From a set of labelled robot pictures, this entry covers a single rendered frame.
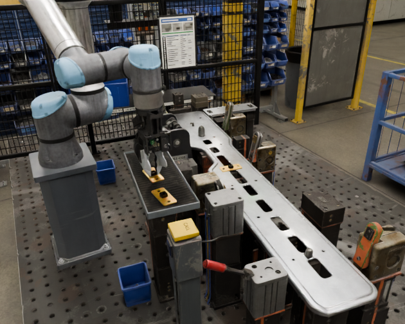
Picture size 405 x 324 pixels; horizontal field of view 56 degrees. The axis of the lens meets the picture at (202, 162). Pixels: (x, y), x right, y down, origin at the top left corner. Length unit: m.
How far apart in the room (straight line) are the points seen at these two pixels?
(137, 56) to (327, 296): 0.73
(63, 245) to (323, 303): 0.96
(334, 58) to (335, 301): 4.02
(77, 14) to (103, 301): 0.94
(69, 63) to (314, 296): 0.80
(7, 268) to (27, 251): 1.11
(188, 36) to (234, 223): 1.44
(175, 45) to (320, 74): 2.68
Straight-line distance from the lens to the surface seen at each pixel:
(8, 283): 2.70
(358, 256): 1.12
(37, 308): 1.46
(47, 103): 1.31
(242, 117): 1.86
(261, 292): 0.94
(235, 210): 1.09
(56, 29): 1.07
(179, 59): 2.33
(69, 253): 1.55
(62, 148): 1.36
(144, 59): 0.94
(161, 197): 1.00
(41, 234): 1.78
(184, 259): 0.91
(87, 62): 0.99
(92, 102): 1.36
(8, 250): 2.97
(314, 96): 4.73
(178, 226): 0.90
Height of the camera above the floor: 1.71
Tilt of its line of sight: 28 degrees down
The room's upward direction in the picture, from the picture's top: 2 degrees counter-clockwise
